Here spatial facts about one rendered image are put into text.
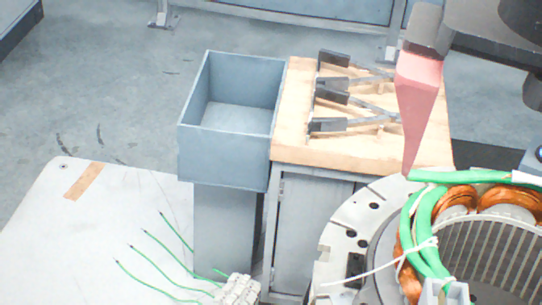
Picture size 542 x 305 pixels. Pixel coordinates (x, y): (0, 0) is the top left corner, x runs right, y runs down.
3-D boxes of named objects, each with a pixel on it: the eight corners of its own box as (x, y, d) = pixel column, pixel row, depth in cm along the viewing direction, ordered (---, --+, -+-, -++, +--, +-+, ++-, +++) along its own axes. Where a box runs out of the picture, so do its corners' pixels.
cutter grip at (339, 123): (310, 132, 76) (312, 120, 75) (310, 127, 77) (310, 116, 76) (346, 131, 77) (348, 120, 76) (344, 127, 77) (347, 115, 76)
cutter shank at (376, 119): (347, 127, 76) (348, 123, 76) (344, 123, 77) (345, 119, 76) (396, 121, 78) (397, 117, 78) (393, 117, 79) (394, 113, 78)
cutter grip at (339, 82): (315, 91, 82) (317, 80, 81) (314, 87, 83) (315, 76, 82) (348, 90, 83) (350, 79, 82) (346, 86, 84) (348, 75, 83)
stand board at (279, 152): (268, 160, 78) (270, 144, 76) (288, 70, 93) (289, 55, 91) (448, 185, 77) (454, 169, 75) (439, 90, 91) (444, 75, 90)
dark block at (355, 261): (363, 260, 60) (365, 250, 59) (360, 290, 57) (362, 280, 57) (347, 257, 60) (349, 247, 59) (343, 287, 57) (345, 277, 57)
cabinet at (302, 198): (257, 308, 94) (271, 160, 78) (275, 214, 109) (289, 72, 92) (402, 330, 93) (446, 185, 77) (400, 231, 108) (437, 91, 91)
